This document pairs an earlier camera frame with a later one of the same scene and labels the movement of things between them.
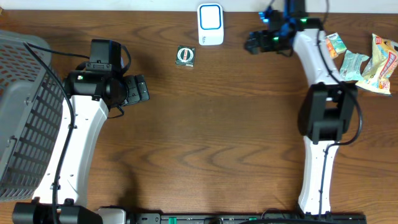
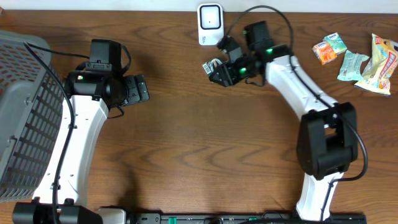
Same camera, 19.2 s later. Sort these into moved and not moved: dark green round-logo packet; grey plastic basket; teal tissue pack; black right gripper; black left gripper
Moved: black right gripper; dark green round-logo packet
Not moved: black left gripper; grey plastic basket; teal tissue pack
